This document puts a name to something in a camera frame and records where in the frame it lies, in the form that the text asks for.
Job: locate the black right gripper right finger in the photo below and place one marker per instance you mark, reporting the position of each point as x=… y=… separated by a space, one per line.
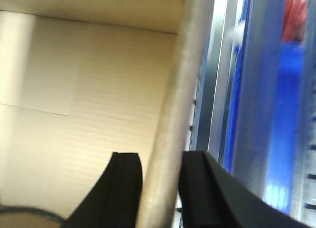
x=212 y=198

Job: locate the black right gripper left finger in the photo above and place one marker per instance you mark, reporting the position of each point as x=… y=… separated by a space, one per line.
x=114 y=199

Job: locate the brown cardboard box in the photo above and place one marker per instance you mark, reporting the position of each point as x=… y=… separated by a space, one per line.
x=83 y=79

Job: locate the blue bin behind shelf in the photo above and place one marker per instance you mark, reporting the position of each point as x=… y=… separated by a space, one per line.
x=260 y=148

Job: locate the aluminium shelf upright post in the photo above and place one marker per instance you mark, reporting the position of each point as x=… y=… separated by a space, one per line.
x=215 y=77

